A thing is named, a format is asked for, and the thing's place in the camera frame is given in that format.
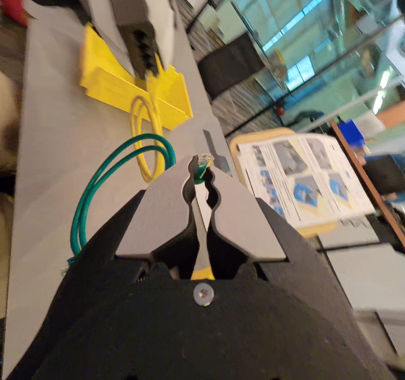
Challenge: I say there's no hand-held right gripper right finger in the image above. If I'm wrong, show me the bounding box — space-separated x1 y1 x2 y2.
204 166 287 262

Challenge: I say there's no light wooden display board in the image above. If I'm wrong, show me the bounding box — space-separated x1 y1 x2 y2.
229 128 340 238

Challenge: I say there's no printed instruction sheet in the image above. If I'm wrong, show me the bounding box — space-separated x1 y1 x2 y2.
237 133 377 230

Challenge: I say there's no blue storage bin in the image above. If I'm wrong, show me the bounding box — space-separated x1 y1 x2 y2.
337 119 365 148

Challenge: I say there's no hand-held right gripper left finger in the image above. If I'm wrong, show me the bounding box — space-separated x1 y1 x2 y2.
115 156 200 258

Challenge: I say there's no black network switch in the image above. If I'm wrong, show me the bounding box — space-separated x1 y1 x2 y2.
104 0 160 80

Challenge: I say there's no black display panel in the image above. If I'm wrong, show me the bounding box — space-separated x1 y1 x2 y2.
198 32 266 100

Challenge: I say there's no person's khaki trouser leg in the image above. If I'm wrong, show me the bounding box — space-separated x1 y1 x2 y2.
0 71 20 173

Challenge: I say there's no yellow plastic bin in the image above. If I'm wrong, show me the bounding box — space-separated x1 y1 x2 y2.
79 24 194 131

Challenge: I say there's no green ethernet cable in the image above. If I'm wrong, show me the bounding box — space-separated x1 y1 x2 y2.
62 133 216 274

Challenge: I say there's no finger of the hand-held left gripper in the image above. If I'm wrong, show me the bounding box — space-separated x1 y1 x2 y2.
65 0 135 76
146 0 177 69

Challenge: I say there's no yellow ethernet cable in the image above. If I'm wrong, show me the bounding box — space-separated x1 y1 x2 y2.
130 54 166 183

